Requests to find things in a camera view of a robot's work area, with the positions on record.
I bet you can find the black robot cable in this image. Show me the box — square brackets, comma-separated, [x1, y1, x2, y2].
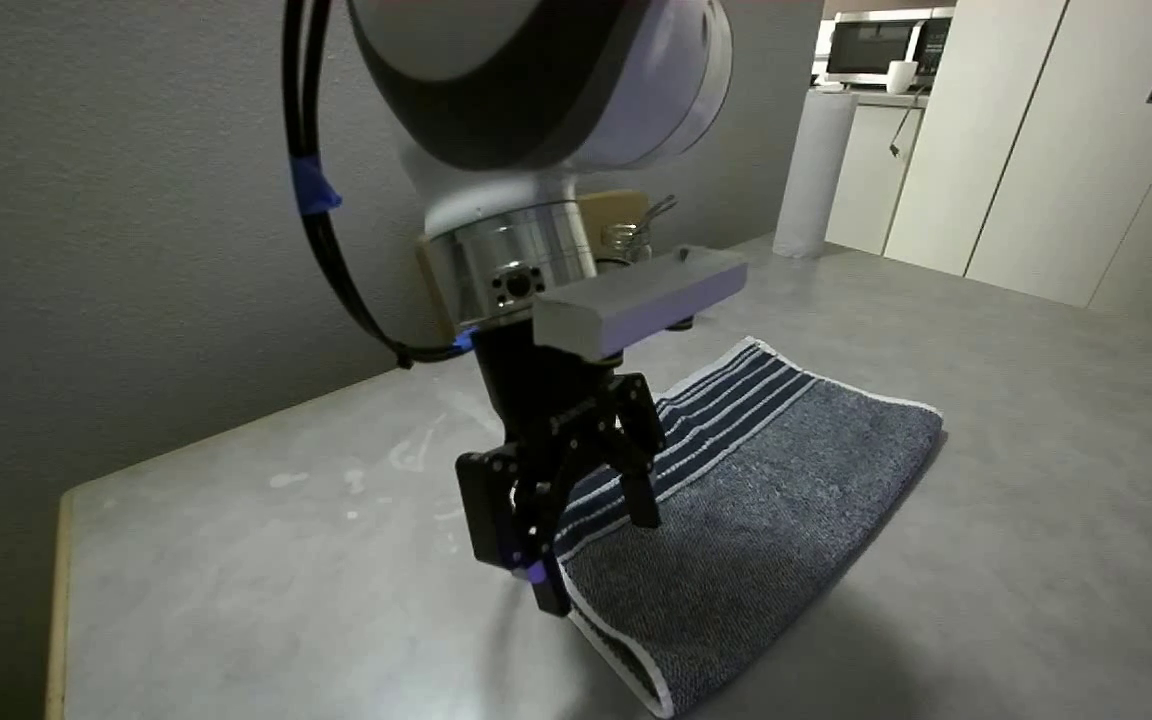
[278, 0, 489, 370]

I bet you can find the glass jar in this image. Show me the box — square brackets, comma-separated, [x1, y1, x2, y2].
[601, 221, 650, 268]

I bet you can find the microwave oven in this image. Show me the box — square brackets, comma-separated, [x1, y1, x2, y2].
[813, 5, 960, 97]

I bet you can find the dark blue striped towel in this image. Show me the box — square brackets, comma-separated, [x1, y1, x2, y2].
[550, 336, 949, 720]

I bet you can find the tall white cabinet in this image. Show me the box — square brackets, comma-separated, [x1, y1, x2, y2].
[883, 0, 1152, 336]

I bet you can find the metal utensil in jar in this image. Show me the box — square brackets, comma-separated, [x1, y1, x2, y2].
[628, 190, 681, 250]

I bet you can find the low white counter cabinet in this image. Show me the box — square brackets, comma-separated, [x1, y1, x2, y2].
[823, 93, 933, 259]

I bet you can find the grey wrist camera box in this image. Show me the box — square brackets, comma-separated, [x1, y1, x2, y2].
[530, 245, 754, 365]

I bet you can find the white cup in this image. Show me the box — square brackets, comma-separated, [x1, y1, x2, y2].
[883, 55, 924, 101]

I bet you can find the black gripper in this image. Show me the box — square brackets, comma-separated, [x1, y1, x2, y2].
[453, 314, 670, 621]

